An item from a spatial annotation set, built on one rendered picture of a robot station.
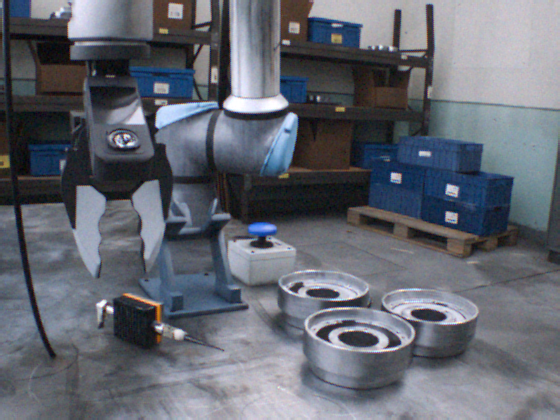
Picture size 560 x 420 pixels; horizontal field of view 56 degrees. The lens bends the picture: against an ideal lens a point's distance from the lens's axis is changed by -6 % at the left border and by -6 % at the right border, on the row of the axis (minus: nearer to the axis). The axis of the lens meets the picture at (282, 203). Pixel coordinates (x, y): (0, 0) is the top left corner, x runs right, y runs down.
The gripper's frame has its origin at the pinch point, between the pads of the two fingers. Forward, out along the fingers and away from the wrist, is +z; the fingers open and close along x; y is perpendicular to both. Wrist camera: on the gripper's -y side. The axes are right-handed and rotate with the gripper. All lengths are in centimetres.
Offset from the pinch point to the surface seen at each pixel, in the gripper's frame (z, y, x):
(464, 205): 83, 251, -281
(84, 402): 8.2, -9.2, 5.3
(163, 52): -22, 407, -96
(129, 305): 4.9, 1.4, -0.6
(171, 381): 8.7, -7.6, -2.5
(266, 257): 7.0, 14.7, -21.0
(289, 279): 7.0, 6.6, -20.6
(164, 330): 6.7, -1.6, -3.4
